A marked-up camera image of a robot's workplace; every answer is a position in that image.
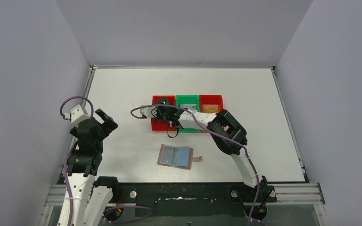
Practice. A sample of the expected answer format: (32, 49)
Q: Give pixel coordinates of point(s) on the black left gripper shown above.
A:
(99, 125)

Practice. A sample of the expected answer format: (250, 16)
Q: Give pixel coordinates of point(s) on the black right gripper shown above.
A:
(164, 113)

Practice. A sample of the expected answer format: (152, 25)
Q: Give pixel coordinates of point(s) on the tan leather card holder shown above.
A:
(181, 157)

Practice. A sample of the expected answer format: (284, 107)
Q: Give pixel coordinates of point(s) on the green plastic bin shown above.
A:
(188, 99)

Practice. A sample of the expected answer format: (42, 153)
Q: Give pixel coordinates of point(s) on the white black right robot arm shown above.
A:
(228, 134)

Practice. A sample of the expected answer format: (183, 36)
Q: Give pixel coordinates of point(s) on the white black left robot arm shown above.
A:
(87, 195)

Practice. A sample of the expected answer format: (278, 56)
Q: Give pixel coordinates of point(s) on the silver card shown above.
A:
(191, 107)

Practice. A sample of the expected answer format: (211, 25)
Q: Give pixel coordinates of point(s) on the gold card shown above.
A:
(209, 108)

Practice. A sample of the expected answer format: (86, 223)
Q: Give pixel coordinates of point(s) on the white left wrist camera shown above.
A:
(78, 114)

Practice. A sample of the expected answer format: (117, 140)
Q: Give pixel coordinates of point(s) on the aluminium table edge rail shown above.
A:
(80, 160)

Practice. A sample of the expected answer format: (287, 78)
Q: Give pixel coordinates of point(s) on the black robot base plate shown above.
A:
(234, 199)

